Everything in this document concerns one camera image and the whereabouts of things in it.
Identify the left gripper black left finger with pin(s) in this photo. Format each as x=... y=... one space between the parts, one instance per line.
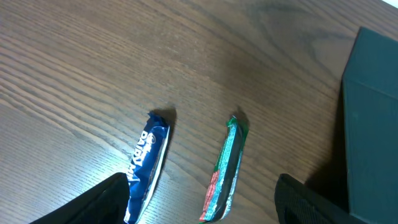
x=104 y=203

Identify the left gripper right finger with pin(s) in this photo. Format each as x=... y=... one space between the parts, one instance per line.
x=297 y=204

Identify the purple Dairy Milk bar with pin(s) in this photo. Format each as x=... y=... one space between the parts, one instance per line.
x=146 y=164

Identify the green snack bar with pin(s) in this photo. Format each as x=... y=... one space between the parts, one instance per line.
x=220 y=192

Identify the dark green box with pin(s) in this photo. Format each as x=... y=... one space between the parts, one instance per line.
x=370 y=108

